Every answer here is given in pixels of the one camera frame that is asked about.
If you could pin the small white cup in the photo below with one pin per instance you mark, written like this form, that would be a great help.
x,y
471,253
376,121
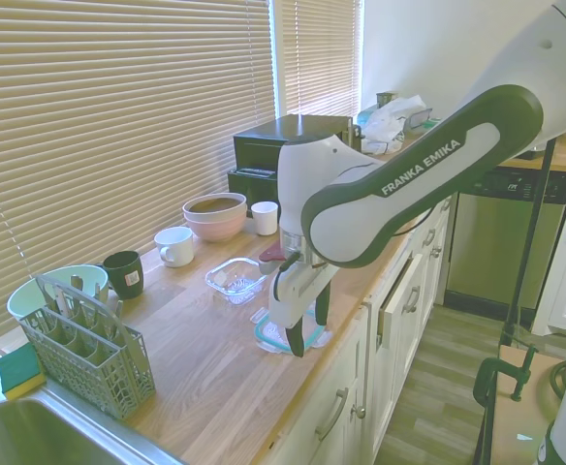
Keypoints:
x,y
264,218

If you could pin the cream bowl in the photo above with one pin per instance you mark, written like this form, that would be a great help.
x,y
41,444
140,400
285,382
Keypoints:
x,y
215,204

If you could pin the black toaster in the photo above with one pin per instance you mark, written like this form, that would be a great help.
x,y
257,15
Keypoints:
x,y
251,189

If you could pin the mint green bowl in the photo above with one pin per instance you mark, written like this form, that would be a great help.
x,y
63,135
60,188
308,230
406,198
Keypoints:
x,y
23,302

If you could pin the clear glass food container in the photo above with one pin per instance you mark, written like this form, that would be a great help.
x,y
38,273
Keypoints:
x,y
234,281

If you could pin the white mug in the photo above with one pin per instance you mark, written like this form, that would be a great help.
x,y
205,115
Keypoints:
x,y
176,247

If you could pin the stainless steel sink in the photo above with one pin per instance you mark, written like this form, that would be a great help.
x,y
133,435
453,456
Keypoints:
x,y
45,436

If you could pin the brown cardboard board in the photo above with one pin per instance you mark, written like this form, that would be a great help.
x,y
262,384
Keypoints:
x,y
525,426

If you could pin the green clamp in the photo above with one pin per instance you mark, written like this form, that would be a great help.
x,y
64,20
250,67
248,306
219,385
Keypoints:
x,y
481,382

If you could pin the white plastic bag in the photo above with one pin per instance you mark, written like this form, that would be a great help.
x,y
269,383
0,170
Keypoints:
x,y
385,121

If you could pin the black toaster oven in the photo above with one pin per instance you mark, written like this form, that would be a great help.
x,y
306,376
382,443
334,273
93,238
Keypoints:
x,y
263,135

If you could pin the black cup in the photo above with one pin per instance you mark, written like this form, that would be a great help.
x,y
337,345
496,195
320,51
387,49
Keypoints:
x,y
123,276

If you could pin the yellow green sponge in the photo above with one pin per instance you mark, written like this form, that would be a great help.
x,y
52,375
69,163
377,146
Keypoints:
x,y
19,370

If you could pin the narrow beige window blind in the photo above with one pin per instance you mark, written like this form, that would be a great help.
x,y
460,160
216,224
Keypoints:
x,y
319,53

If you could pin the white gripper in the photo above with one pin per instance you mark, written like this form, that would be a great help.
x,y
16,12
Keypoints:
x,y
292,300

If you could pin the grey plastic cutlery basket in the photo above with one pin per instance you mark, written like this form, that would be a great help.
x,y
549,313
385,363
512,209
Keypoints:
x,y
94,368

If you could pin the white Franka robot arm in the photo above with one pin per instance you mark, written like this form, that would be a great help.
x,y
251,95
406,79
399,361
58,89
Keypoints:
x,y
409,194

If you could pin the stainless steel dishwasher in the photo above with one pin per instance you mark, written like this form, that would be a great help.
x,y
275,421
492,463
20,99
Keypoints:
x,y
496,242

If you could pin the round metal cabinet knob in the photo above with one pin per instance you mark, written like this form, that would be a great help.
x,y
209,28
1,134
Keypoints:
x,y
359,411
436,252

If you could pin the white kitchen cabinets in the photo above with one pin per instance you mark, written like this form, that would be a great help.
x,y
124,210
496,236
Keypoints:
x,y
409,339

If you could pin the teal rimmed container lid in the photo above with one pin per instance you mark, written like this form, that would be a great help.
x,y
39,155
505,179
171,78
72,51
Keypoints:
x,y
267,339

